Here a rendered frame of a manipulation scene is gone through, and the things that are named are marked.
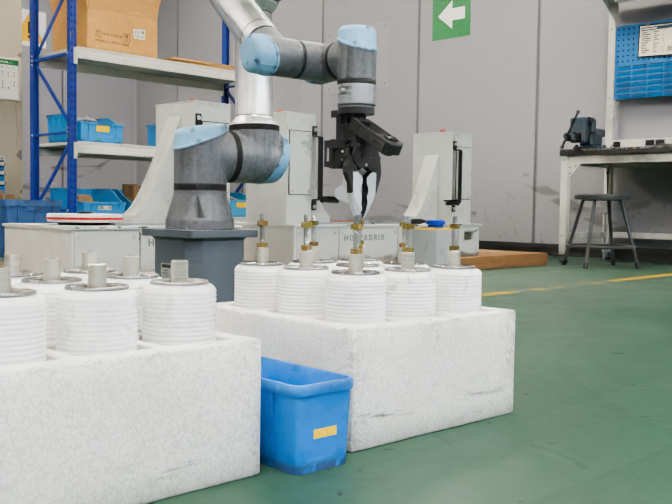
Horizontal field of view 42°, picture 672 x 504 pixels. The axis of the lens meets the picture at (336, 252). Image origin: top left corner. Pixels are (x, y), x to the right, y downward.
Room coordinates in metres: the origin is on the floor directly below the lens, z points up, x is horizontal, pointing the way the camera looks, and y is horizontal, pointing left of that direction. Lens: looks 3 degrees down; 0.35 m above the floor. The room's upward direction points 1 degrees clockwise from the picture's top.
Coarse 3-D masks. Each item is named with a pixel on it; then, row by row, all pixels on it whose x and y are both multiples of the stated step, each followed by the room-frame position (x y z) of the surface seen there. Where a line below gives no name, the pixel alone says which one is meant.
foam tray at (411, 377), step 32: (224, 320) 1.46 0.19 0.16; (256, 320) 1.39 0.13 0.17; (288, 320) 1.33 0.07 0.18; (320, 320) 1.31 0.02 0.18; (416, 320) 1.33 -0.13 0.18; (448, 320) 1.37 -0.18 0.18; (480, 320) 1.42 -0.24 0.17; (512, 320) 1.48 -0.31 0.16; (288, 352) 1.33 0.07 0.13; (320, 352) 1.28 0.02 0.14; (352, 352) 1.23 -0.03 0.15; (384, 352) 1.27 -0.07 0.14; (416, 352) 1.32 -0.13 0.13; (448, 352) 1.37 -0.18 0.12; (480, 352) 1.42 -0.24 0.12; (512, 352) 1.48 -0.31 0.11; (384, 384) 1.27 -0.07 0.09; (416, 384) 1.32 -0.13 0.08; (448, 384) 1.37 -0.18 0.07; (480, 384) 1.42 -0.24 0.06; (512, 384) 1.48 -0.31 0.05; (352, 416) 1.23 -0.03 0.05; (384, 416) 1.27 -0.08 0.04; (416, 416) 1.32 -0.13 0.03; (448, 416) 1.37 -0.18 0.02; (480, 416) 1.43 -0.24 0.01; (352, 448) 1.23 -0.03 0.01
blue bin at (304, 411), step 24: (264, 360) 1.32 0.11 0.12; (264, 384) 1.15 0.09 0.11; (288, 384) 1.12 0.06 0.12; (312, 384) 1.12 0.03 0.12; (336, 384) 1.15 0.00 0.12; (264, 408) 1.16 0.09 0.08; (288, 408) 1.12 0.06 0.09; (312, 408) 1.13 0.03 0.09; (336, 408) 1.16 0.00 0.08; (264, 432) 1.16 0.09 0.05; (288, 432) 1.12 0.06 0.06; (312, 432) 1.13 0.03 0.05; (336, 432) 1.16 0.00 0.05; (264, 456) 1.16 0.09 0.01; (288, 456) 1.13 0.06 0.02; (312, 456) 1.13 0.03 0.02; (336, 456) 1.16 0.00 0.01
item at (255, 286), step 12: (240, 276) 1.47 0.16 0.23; (252, 276) 1.46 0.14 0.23; (264, 276) 1.46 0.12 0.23; (276, 276) 1.47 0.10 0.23; (240, 288) 1.47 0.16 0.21; (252, 288) 1.46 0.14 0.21; (264, 288) 1.46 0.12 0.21; (276, 288) 1.47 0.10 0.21; (240, 300) 1.47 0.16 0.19; (252, 300) 1.46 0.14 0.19; (264, 300) 1.46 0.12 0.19; (276, 300) 1.47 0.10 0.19
